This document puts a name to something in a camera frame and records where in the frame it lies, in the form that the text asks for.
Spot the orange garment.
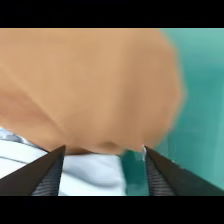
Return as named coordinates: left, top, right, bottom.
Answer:
left=0, top=27, right=185, bottom=156

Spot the white garment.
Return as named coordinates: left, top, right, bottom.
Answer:
left=0, top=126, right=128, bottom=197

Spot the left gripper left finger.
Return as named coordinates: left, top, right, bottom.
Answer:
left=0, top=144, right=67, bottom=197

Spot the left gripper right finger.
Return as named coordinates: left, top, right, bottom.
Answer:
left=143, top=145, right=224, bottom=197

